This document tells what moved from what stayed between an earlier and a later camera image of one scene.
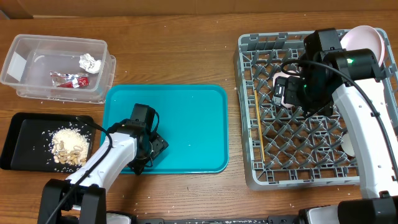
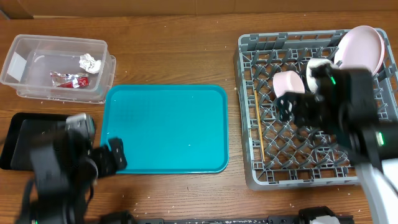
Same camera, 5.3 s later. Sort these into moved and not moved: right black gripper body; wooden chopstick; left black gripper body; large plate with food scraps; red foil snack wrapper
Moved: right black gripper body; left black gripper body
Not moved: wooden chopstick; red foil snack wrapper; large plate with food scraps
